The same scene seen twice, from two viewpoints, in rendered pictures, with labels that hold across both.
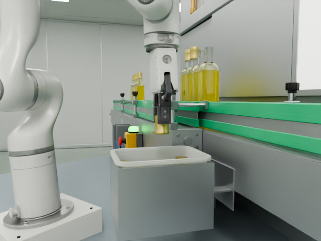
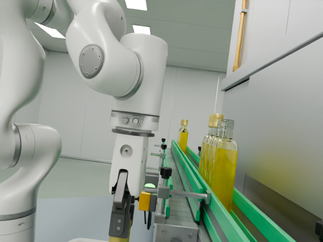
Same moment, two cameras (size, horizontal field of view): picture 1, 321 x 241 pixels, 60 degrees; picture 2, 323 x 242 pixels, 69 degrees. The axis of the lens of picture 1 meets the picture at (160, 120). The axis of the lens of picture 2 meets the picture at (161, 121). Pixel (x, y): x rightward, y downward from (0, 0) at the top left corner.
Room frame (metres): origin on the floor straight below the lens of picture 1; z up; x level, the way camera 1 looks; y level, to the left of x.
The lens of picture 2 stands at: (0.28, -0.16, 1.28)
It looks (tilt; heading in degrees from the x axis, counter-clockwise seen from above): 1 degrees up; 16
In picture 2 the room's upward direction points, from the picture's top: 7 degrees clockwise
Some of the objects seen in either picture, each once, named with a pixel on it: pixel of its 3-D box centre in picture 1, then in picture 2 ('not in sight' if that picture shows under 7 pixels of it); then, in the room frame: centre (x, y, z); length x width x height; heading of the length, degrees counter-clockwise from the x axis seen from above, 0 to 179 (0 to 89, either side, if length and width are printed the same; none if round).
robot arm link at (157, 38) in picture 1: (161, 42); (134, 122); (0.66, 0.00, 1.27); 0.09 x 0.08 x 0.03; 14
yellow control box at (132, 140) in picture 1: (133, 141); (147, 199); (1.21, 0.12, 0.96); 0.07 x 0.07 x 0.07; 16
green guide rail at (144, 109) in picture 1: (129, 106); (165, 153); (1.68, 0.19, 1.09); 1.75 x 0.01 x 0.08; 16
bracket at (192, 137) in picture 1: (186, 140); (175, 238); (0.82, -0.08, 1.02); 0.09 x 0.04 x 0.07; 106
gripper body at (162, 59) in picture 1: (161, 69); (130, 158); (0.66, 0.00, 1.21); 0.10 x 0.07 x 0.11; 14
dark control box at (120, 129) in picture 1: (123, 132); (150, 181); (1.48, 0.20, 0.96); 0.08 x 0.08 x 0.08; 16
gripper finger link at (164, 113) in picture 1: (165, 109); (118, 219); (0.63, -0.01, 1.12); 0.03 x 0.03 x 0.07; 14
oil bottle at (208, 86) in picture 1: (208, 94); (221, 177); (0.93, -0.16, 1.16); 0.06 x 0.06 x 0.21; 15
